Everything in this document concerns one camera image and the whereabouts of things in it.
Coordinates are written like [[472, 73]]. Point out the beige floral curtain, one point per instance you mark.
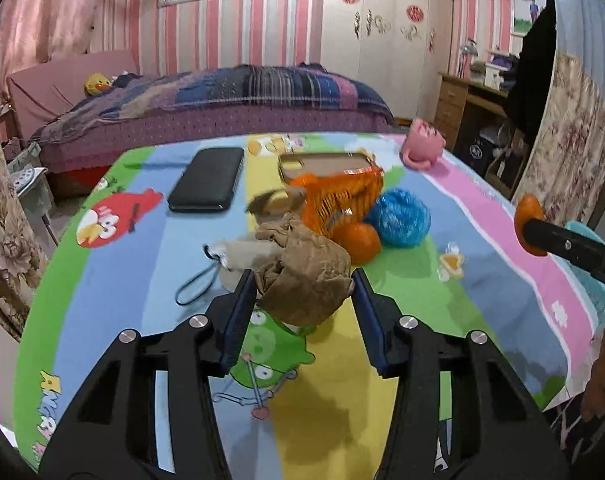
[[2, 210]]

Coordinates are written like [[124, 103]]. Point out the blue and floral curtain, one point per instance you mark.
[[567, 135]]

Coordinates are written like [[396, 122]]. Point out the orange tangerine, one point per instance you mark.
[[360, 242]]

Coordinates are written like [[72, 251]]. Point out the pink pig mug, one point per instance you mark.
[[425, 142]]

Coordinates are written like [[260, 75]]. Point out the black phone case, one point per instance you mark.
[[207, 177]]

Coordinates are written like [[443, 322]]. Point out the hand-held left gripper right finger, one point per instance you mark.
[[370, 320]]

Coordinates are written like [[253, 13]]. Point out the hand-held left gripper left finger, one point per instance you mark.
[[235, 320]]

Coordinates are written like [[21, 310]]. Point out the brown cloth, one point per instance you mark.
[[307, 270]]

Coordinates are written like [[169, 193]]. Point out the orange snack bag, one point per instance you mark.
[[332, 195]]

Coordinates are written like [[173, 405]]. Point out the small wall poster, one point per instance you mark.
[[525, 15]]

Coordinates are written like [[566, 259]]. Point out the beige phone case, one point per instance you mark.
[[322, 162]]

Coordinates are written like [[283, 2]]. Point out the person's floral clothing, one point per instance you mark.
[[572, 430]]

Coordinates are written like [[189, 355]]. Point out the wooden desk with drawers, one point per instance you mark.
[[457, 105]]

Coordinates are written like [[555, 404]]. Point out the purple patchwork blanket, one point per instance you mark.
[[262, 87]]

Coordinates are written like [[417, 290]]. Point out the pink bed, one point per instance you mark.
[[62, 90]]

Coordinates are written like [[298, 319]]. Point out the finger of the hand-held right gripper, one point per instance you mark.
[[572, 247]]

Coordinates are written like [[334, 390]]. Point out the cartoon printed tablecloth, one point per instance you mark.
[[132, 270]]

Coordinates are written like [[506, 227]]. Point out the orange peel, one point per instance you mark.
[[527, 210]]

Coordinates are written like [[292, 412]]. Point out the white wardrobe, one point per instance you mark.
[[387, 25]]

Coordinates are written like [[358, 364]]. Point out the yellow plush toy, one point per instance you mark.
[[96, 85]]

